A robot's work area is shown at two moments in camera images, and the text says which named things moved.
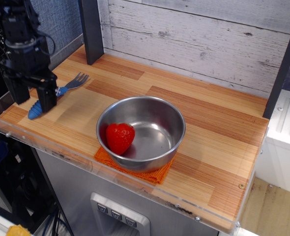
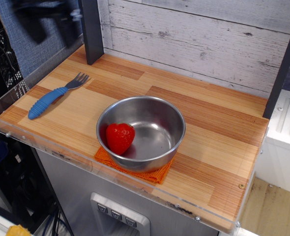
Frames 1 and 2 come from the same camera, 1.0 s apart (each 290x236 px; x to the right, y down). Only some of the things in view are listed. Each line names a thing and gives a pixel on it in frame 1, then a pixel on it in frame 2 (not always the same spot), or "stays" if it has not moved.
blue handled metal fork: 77,81 stays
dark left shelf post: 91,29 stays
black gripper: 28,61 → 31,11
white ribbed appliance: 280,164 stays
